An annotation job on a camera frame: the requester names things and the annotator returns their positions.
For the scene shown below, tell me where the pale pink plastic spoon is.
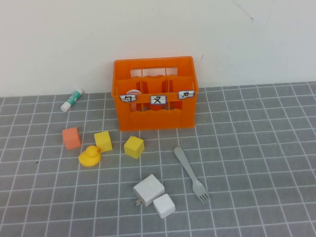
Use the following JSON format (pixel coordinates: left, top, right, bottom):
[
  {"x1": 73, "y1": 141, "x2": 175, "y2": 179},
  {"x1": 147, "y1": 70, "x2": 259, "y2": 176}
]
[{"x1": 125, "y1": 89, "x2": 142, "y2": 112}]

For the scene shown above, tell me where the grey plastic fork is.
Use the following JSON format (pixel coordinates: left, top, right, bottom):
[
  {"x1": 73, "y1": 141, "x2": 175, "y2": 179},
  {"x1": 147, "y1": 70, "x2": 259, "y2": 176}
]
[{"x1": 173, "y1": 146, "x2": 211, "y2": 204}]

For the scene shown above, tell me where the orange plastic cutlery holder crate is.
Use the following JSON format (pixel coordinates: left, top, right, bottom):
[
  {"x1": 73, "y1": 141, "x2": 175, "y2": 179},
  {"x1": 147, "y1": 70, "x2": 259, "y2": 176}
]
[{"x1": 111, "y1": 55, "x2": 199, "y2": 131}]

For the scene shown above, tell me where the paper label with fork character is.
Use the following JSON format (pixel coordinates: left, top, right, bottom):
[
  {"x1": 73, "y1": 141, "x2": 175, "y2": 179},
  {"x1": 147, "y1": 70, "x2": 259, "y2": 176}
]
[{"x1": 150, "y1": 94, "x2": 167, "y2": 105}]

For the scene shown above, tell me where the paper label with spoon character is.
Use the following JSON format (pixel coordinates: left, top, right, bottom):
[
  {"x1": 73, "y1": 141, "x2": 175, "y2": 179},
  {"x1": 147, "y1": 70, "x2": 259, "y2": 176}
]
[{"x1": 119, "y1": 94, "x2": 137, "y2": 103}]

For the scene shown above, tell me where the paper label with knife character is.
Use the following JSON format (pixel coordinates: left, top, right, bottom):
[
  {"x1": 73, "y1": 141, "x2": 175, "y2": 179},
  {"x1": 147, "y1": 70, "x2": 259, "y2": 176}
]
[{"x1": 177, "y1": 90, "x2": 196, "y2": 100}]

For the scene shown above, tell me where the yellow foam cube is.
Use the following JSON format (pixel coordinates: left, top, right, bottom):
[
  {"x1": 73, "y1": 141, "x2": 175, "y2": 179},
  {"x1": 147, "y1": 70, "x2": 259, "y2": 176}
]
[
  {"x1": 93, "y1": 131, "x2": 113, "y2": 153},
  {"x1": 123, "y1": 135, "x2": 145, "y2": 159}
]

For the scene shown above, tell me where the yellow rubber duck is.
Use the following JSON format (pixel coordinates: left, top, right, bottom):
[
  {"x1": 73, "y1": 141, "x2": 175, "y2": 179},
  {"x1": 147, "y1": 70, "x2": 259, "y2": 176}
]
[{"x1": 78, "y1": 145, "x2": 102, "y2": 168}]

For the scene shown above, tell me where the white foam cube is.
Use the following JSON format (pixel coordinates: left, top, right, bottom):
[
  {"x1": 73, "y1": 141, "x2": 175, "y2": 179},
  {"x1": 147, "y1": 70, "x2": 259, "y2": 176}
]
[{"x1": 153, "y1": 193, "x2": 176, "y2": 219}]

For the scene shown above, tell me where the orange foam cube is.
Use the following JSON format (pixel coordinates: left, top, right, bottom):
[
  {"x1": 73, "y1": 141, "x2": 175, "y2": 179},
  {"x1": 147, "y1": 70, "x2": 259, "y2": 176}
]
[{"x1": 62, "y1": 127, "x2": 82, "y2": 150}]

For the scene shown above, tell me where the white green glue stick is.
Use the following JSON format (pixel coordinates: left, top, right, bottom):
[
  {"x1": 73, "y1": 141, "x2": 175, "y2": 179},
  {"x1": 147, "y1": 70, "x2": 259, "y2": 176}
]
[{"x1": 60, "y1": 88, "x2": 84, "y2": 113}]

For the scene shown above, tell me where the grey checkered tablecloth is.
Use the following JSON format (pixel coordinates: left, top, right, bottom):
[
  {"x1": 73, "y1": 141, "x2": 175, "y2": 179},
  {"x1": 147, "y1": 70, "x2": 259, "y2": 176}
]
[{"x1": 0, "y1": 81, "x2": 316, "y2": 237}]

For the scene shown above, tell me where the white wall charger plug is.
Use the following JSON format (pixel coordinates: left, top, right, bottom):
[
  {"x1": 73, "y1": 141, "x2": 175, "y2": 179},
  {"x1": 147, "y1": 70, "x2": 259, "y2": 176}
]
[{"x1": 133, "y1": 174, "x2": 165, "y2": 207}]

